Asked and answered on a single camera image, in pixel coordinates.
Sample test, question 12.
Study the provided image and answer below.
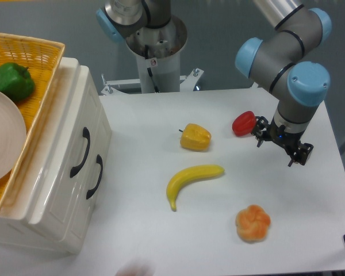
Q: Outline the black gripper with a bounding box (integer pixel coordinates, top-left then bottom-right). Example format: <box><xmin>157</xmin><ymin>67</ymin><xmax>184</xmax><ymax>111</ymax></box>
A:
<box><xmin>252</xmin><ymin>116</ymin><xmax>314</xmax><ymax>167</ymax></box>

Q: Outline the beige round plate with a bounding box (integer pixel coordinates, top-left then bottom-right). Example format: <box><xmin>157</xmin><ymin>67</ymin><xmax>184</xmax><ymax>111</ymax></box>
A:
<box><xmin>0</xmin><ymin>92</ymin><xmax>26</xmax><ymax>179</ymax></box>

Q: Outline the yellow banana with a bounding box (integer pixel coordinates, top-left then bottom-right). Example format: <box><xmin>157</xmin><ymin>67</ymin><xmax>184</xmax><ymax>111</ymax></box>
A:
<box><xmin>166</xmin><ymin>164</ymin><xmax>225</xmax><ymax>212</ymax></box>

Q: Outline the white metal table bracket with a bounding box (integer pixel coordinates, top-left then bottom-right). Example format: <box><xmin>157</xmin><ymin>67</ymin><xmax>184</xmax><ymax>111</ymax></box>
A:
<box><xmin>100</xmin><ymin>67</ymin><xmax>205</xmax><ymax>96</ymax></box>

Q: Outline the white drawer cabinet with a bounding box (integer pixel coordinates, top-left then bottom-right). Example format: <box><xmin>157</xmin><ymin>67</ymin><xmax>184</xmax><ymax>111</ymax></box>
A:
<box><xmin>0</xmin><ymin>57</ymin><xmax>111</xmax><ymax>254</ymax></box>

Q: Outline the yellow bell pepper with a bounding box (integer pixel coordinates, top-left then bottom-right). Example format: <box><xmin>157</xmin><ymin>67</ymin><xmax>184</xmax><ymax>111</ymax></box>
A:
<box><xmin>179</xmin><ymin>123</ymin><xmax>212</xmax><ymax>151</ymax></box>

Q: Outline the green bell pepper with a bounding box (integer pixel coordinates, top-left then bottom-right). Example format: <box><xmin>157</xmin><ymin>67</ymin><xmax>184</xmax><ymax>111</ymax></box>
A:
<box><xmin>0</xmin><ymin>63</ymin><xmax>35</xmax><ymax>102</ymax></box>

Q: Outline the red bell pepper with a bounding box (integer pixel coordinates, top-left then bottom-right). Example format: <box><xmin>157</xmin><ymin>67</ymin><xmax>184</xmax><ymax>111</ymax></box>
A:
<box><xmin>232</xmin><ymin>111</ymin><xmax>256</xmax><ymax>137</ymax></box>

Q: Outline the yellow woven basket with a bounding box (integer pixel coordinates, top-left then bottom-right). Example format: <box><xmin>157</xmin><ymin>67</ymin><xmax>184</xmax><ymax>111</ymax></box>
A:
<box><xmin>0</xmin><ymin>33</ymin><xmax>66</xmax><ymax>210</ymax></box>

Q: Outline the peeled orange mandarin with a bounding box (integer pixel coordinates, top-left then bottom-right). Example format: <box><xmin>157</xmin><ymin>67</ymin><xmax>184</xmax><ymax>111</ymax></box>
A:
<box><xmin>235</xmin><ymin>205</ymin><xmax>271</xmax><ymax>243</ymax></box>

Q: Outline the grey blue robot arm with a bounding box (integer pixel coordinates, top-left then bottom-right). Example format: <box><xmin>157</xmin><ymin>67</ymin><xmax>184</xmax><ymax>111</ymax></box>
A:
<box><xmin>96</xmin><ymin>1</ymin><xmax>332</xmax><ymax>165</ymax></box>

